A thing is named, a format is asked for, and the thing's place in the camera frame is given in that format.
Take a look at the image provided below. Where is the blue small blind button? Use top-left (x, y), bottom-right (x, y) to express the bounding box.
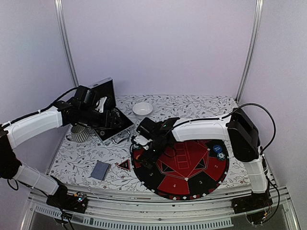
top-left (213, 145), bottom-right (223, 153)

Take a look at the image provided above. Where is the green fifty poker chip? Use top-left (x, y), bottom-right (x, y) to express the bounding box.
top-left (217, 152), bottom-right (226, 161)

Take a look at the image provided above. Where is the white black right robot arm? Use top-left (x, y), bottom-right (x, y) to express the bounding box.
top-left (131, 106), bottom-right (270, 209)

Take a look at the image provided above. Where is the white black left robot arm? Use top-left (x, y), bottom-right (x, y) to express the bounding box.
top-left (0, 86), bottom-right (123, 208)

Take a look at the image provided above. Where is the aluminium poker chip case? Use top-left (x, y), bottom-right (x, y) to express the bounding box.
top-left (77, 77), bottom-right (135, 145)

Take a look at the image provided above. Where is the white ceramic bowl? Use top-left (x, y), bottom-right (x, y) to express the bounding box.
top-left (132, 102), bottom-right (154, 117)

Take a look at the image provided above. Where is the black triangular all-in button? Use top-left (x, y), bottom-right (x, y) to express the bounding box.
top-left (116, 159), bottom-right (130, 171)

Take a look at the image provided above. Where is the striped grey cup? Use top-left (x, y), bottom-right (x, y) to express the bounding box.
top-left (66, 125), bottom-right (89, 143)

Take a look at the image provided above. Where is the round red black poker mat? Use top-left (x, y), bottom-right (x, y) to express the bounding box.
top-left (130, 139), bottom-right (230, 200)

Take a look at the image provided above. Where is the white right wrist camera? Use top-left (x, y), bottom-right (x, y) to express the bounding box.
top-left (131, 135), bottom-right (151, 150)

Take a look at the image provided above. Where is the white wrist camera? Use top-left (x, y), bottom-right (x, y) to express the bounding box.
top-left (96, 97), bottom-right (107, 113)
top-left (131, 135), bottom-right (151, 150)

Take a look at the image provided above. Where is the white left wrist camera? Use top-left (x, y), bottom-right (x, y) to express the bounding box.
top-left (96, 97), bottom-right (107, 113)

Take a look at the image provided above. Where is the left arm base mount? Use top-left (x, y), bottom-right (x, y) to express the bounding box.
top-left (46, 178), bottom-right (88, 214)

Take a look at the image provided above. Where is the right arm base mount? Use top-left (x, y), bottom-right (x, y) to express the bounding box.
top-left (231, 192), bottom-right (273, 225)

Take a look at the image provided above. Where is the left aluminium frame post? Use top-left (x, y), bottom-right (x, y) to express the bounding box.
top-left (54, 0), bottom-right (79, 87)

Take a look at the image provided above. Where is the aluminium frame post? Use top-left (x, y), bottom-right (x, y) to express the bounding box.
top-left (235, 0), bottom-right (264, 103)
top-left (54, 0), bottom-right (79, 87)

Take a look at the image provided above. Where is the right aluminium frame post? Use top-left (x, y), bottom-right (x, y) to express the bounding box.
top-left (235, 0), bottom-right (264, 103)

